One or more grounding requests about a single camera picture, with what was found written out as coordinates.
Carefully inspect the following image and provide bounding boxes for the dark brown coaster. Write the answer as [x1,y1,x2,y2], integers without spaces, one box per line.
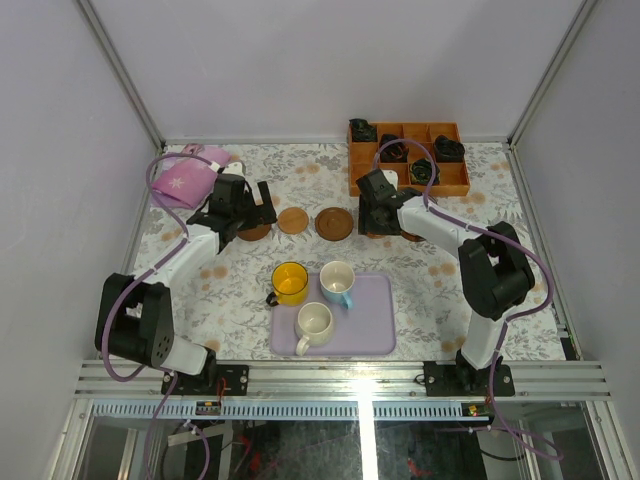
[401,231,425,243]
[315,207,354,242]
[237,224,271,242]

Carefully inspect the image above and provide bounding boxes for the yellow mug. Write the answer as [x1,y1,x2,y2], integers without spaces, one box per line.
[266,262,309,307]

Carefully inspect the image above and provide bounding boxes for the light blue mug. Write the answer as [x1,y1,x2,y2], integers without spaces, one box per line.
[319,261,356,309]

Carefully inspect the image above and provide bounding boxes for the cream white mug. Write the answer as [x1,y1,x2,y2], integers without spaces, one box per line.
[294,302,335,356]

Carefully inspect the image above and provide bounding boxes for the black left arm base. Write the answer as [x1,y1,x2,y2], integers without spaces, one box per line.
[171,364,250,399]

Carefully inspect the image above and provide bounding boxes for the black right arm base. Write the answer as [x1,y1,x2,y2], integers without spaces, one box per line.
[413,351,515,398]

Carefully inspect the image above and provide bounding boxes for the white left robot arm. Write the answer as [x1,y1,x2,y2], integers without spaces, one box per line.
[95,169,277,395]

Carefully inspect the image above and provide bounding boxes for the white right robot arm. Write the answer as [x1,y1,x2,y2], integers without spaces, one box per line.
[356,169,535,395]

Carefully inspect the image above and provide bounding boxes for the pink folded cloth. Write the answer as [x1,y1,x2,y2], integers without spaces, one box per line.
[152,144,232,209]

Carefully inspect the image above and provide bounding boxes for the dark green rolled sock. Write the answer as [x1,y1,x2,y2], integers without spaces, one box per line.
[409,158,440,186]

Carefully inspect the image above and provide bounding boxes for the black rolled sock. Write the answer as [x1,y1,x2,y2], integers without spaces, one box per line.
[349,118,378,143]
[379,133,409,163]
[433,135,465,163]

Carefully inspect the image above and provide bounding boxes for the orange wooden compartment box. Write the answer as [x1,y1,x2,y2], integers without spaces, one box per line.
[348,122,470,197]

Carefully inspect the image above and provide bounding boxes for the lavender tray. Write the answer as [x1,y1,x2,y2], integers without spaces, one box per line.
[270,273,396,357]

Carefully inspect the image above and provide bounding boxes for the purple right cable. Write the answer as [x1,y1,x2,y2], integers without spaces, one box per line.
[372,138,564,461]

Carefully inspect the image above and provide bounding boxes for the aluminium front rail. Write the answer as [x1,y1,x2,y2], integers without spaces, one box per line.
[74,359,611,421]

